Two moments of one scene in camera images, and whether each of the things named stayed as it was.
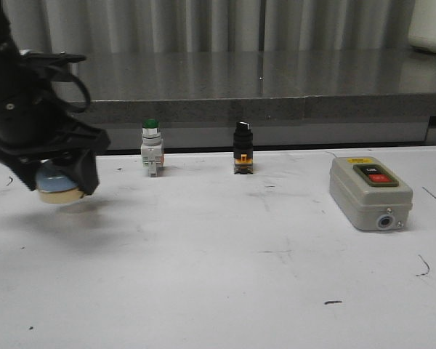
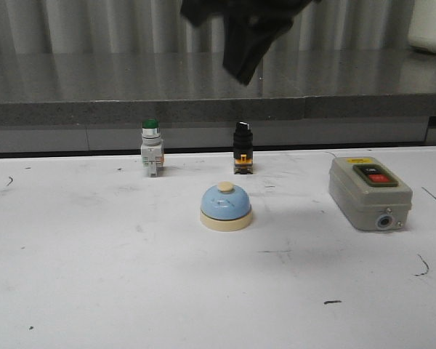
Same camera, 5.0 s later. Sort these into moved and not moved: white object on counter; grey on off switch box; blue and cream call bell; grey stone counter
Moved: blue and cream call bell
Not moved: grey stone counter; grey on off switch box; white object on counter
